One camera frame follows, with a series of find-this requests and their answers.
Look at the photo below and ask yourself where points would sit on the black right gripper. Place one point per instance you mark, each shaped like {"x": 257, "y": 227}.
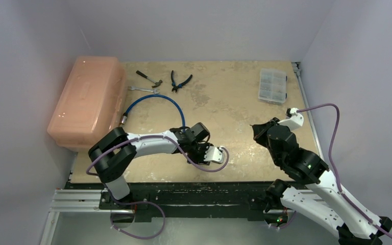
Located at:
{"x": 262, "y": 131}

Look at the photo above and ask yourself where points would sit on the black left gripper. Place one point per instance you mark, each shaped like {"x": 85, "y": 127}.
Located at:
{"x": 200, "y": 159}

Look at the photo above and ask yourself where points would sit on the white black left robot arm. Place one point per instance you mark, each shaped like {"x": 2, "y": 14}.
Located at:
{"x": 112, "y": 155}

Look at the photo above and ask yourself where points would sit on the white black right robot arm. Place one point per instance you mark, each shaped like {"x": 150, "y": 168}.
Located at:
{"x": 338, "y": 211}

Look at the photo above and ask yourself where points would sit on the clear plastic organizer box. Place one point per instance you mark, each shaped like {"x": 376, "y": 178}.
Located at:
{"x": 272, "y": 86}

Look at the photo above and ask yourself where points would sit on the silver open-end wrench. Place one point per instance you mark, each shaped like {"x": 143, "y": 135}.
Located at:
{"x": 152, "y": 90}

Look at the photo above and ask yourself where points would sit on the black claw hammer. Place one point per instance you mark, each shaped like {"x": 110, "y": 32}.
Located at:
{"x": 155, "y": 82}

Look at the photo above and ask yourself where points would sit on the pink translucent storage bin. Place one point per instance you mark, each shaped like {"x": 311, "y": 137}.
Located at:
{"x": 90, "y": 105}

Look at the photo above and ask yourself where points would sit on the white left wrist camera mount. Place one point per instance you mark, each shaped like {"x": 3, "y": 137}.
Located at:
{"x": 214, "y": 154}

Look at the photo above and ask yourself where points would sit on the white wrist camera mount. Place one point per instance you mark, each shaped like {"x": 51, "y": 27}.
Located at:
{"x": 294, "y": 119}
{"x": 214, "y": 154}

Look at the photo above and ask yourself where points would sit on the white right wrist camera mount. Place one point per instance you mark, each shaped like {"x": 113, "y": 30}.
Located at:
{"x": 294, "y": 119}

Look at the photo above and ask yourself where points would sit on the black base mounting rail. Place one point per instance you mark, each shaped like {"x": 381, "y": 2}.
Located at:
{"x": 195, "y": 200}

